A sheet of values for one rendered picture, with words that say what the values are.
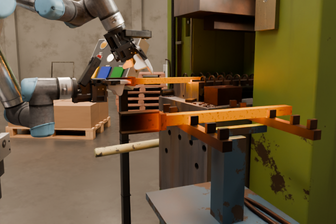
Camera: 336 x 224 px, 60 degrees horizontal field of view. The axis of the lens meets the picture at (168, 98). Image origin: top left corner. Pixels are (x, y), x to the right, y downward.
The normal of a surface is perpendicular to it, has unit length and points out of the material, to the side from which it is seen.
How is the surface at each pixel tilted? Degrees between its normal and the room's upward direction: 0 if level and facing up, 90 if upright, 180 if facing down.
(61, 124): 90
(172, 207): 0
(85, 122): 90
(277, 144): 90
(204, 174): 90
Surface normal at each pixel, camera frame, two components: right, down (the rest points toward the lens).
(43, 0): -0.31, 0.14
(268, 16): -0.87, 0.07
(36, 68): 0.14, 0.14
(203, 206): 0.00, -0.99
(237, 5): 0.48, 0.12
